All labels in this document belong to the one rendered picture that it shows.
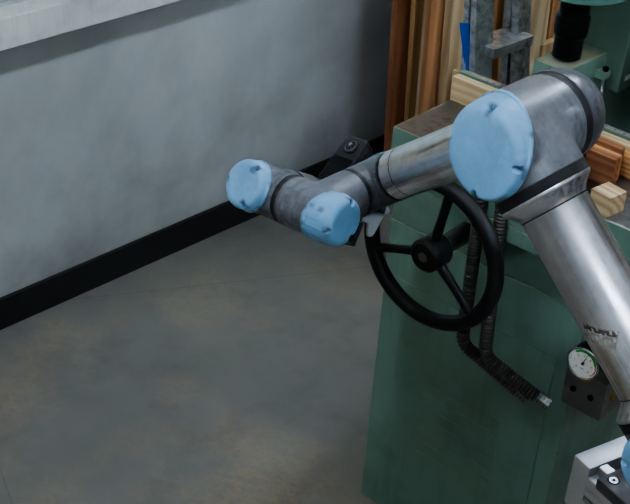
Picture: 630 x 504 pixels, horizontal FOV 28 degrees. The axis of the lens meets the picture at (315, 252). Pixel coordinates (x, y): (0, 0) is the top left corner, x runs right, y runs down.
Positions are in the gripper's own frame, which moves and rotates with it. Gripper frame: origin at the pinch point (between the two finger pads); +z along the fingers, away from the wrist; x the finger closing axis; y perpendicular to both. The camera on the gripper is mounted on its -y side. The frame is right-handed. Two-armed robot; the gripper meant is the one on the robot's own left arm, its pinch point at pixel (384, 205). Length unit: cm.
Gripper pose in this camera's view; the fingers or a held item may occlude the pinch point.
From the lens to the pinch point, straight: 207.4
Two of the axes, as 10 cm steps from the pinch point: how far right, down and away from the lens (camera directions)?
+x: 7.2, 3.5, -6.0
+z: 6.0, 1.2, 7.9
